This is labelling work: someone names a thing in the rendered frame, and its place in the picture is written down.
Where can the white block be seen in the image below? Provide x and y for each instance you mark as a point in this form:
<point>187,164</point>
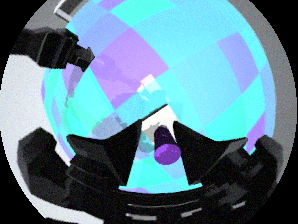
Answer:
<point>162,116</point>

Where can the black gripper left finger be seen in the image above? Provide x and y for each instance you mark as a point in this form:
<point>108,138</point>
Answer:
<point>118,152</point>

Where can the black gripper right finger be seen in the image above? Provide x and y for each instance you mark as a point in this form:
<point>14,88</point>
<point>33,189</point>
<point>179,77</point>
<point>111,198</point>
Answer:
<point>200,154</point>

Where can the purple cylinder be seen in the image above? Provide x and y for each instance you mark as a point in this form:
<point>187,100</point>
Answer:
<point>166,150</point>

